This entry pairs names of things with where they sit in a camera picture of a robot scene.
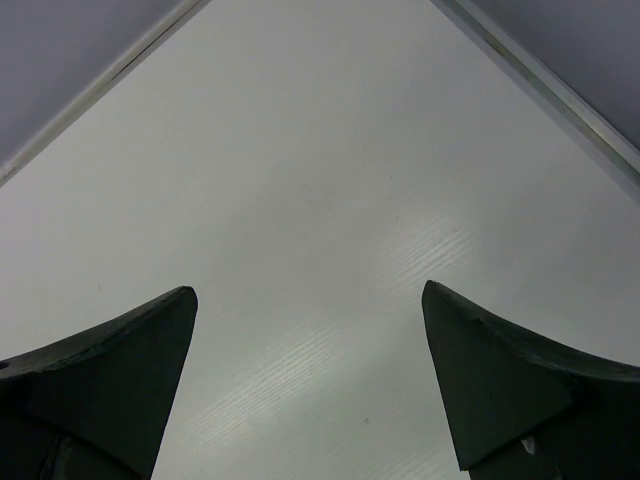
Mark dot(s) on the aluminium table edge rail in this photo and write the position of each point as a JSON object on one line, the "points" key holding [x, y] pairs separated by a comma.
{"points": [[579, 58]]}

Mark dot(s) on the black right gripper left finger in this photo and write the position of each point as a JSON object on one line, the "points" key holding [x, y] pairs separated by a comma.
{"points": [[95, 405]]}

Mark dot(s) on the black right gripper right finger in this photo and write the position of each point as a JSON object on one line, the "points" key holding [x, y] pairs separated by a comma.
{"points": [[522, 406]]}

